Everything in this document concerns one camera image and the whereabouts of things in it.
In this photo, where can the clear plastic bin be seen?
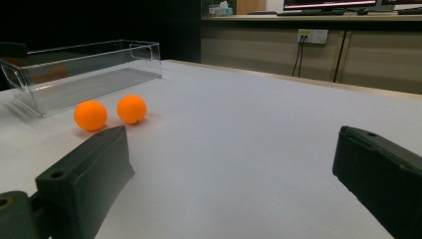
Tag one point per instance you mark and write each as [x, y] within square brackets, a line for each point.
[83, 87]

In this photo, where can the tissue box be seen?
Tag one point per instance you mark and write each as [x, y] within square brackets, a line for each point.
[223, 9]

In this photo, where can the white wall socket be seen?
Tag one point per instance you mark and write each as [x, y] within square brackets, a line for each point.
[312, 36]

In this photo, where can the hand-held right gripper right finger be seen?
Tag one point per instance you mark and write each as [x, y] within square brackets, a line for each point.
[384, 176]

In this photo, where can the beige wooden desk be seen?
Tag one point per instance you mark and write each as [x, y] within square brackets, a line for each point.
[265, 49]

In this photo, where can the black keyboard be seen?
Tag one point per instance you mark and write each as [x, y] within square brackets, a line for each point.
[310, 12]
[410, 11]

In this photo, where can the black computer mouse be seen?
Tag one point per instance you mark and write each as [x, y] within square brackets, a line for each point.
[362, 11]

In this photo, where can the computer monitor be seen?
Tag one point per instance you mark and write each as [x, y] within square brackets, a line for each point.
[328, 3]

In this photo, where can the orange ball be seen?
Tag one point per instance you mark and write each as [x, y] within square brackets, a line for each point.
[90, 115]
[131, 109]

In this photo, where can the black curtain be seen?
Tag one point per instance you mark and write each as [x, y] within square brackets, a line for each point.
[99, 23]

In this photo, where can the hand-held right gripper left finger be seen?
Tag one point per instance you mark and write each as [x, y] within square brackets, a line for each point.
[83, 176]

